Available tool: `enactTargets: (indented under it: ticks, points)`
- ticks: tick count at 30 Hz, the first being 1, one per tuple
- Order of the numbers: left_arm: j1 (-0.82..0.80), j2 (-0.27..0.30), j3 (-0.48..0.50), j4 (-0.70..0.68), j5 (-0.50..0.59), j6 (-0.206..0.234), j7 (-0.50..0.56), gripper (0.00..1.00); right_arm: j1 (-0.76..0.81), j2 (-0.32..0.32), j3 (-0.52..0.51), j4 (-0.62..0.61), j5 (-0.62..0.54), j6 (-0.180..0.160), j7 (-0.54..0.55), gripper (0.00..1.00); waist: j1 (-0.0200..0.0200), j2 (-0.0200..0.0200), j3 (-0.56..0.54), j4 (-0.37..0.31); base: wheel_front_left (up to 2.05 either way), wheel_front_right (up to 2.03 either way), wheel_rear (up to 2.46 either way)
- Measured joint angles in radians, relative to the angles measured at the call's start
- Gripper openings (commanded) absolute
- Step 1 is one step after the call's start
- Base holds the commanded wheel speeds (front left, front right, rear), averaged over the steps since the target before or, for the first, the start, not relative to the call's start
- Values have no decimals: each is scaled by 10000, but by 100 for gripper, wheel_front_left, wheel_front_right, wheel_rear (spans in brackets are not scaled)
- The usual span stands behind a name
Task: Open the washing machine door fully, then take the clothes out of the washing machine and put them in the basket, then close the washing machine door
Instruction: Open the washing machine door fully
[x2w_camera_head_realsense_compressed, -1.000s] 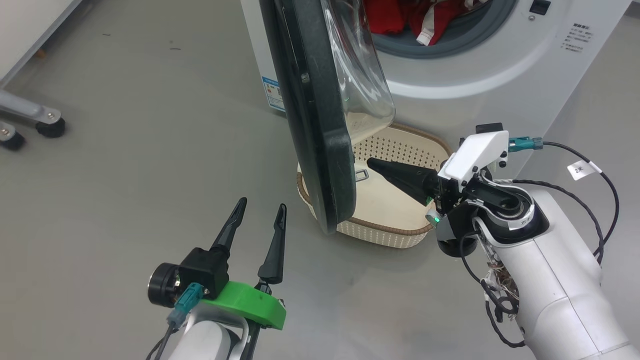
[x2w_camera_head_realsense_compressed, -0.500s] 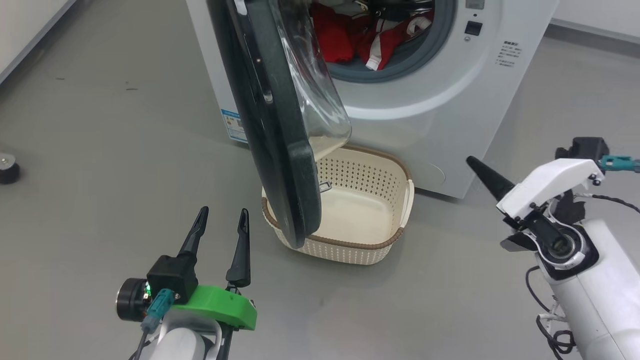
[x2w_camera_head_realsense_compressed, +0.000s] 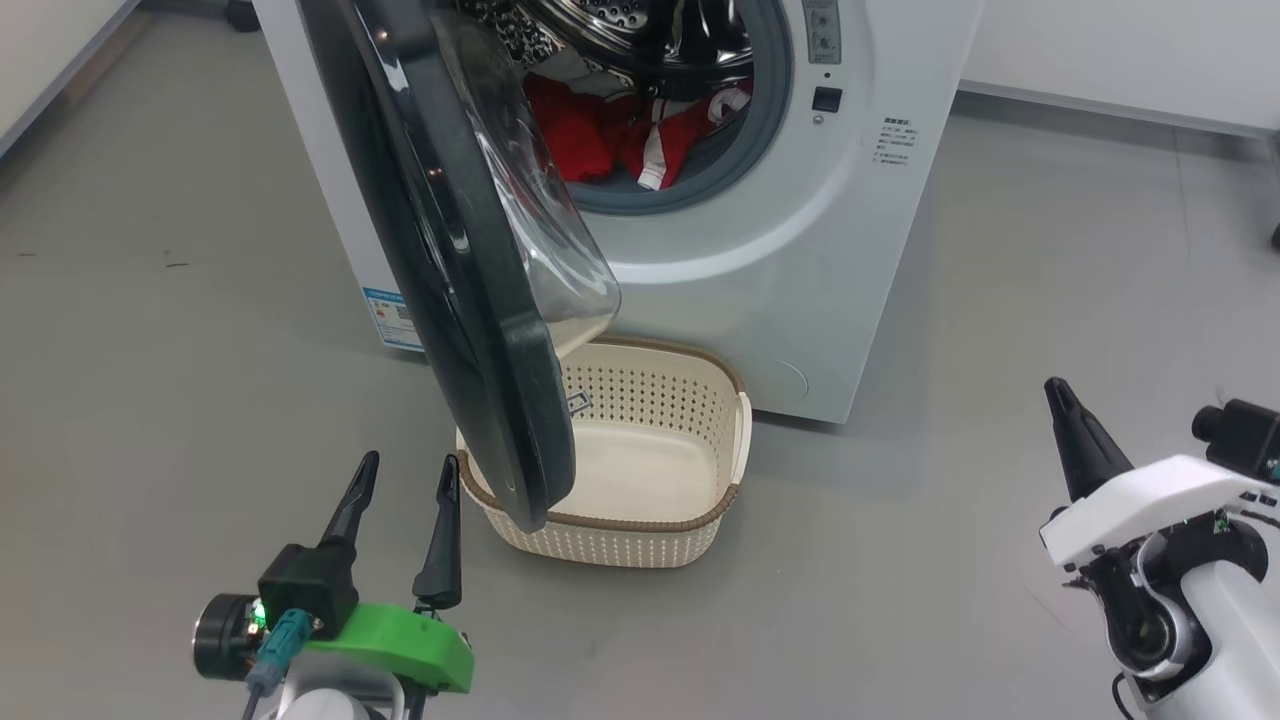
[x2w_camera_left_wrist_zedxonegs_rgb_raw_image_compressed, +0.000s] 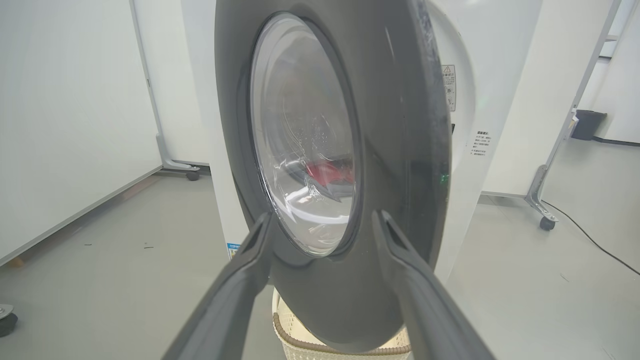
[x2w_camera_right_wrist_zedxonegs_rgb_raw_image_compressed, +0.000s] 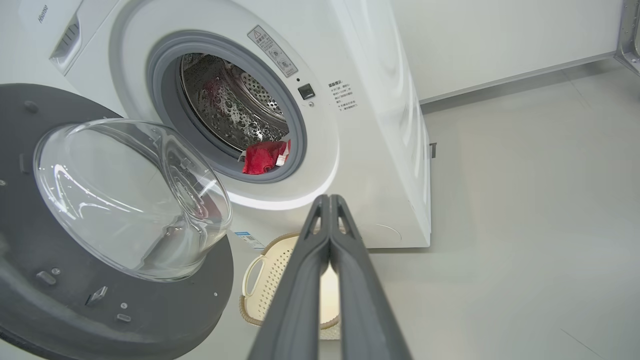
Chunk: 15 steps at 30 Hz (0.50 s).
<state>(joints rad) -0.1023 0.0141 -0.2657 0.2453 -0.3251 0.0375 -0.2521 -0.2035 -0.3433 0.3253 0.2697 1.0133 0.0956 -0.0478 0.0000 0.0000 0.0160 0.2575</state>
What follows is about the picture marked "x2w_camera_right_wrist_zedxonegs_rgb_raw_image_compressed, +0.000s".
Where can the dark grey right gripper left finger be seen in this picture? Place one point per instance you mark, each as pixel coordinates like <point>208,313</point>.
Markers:
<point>295,310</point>

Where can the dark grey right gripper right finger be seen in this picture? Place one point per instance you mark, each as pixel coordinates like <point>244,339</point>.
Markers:
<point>365,310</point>

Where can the red and white jersey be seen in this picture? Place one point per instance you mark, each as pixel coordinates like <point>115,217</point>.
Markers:
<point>260,157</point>

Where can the round washing machine door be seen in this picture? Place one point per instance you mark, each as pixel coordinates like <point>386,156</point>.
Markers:
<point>50,310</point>

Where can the white partition panel on casters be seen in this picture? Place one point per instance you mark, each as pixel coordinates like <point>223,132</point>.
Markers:
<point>500,40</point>

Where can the white front-loading washing machine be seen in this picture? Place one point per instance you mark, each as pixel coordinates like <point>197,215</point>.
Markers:
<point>360,150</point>

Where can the cream perforated laundry basket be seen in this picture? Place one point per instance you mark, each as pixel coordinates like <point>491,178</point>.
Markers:
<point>265,280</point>

